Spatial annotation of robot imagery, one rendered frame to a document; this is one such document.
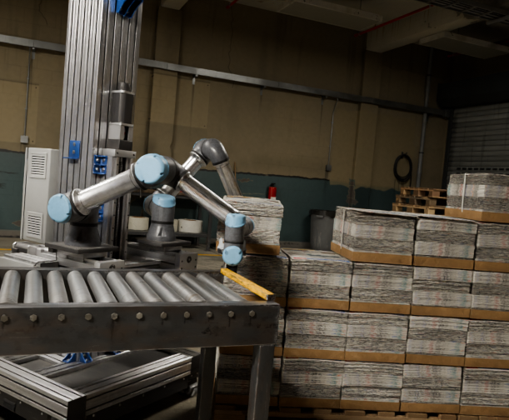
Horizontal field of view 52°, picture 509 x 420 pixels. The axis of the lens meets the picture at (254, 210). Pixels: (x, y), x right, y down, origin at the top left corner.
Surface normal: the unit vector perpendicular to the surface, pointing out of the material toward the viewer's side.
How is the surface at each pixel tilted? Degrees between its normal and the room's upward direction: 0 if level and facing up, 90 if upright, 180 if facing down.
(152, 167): 87
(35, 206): 90
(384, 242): 90
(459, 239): 90
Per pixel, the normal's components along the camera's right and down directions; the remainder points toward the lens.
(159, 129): 0.38, 0.08
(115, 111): -0.55, 0.00
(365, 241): 0.11, 0.06
